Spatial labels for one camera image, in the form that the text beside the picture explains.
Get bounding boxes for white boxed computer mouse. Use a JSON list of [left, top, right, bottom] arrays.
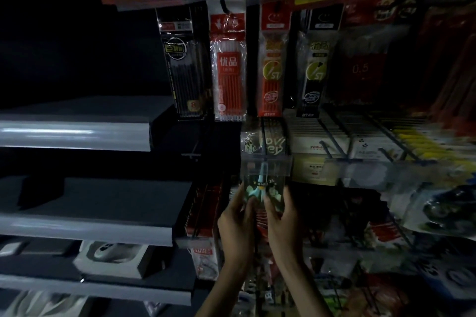
[[72, 240, 157, 281]]

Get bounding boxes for dark red hanging pen packet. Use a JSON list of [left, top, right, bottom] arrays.
[[335, 5, 395, 106]]

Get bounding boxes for black yellow-label pen packet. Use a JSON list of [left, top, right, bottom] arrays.
[[296, 4, 345, 119]]

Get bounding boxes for person's right forearm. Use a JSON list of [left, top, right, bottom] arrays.
[[277, 258, 334, 317]]

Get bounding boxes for red yellow-label pen packet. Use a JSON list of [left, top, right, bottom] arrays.
[[257, 0, 292, 118]]

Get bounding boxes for red pen refill packet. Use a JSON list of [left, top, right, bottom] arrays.
[[207, 0, 249, 123]]

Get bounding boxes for row of white stationery boxes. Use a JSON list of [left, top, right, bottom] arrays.
[[283, 108, 406, 162]]

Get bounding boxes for row of yellow hanging packets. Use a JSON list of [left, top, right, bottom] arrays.
[[387, 116, 476, 176]]

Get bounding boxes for black pen refill packet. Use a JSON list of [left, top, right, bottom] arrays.
[[156, 5, 209, 121]]

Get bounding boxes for clear cartoon print pen packet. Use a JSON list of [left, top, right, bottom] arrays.
[[242, 171, 290, 218]]

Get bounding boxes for person's left hand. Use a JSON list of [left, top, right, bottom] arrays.
[[217, 187, 256, 270]]

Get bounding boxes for grey metal shelf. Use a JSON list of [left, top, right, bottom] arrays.
[[0, 176, 194, 247], [0, 95, 177, 153], [0, 237, 198, 307]]

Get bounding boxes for cup print stationery packet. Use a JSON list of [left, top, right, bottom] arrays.
[[240, 122, 265, 160]]

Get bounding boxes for person's left forearm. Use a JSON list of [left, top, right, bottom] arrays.
[[195, 261, 250, 317]]

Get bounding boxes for clear plastic label holder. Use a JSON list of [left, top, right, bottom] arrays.
[[240, 154, 294, 184]]

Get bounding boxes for red white boxed packet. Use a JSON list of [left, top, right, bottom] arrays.
[[184, 183, 224, 284]]

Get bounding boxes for person's right hand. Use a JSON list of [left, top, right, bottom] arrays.
[[263, 184, 305, 267]]

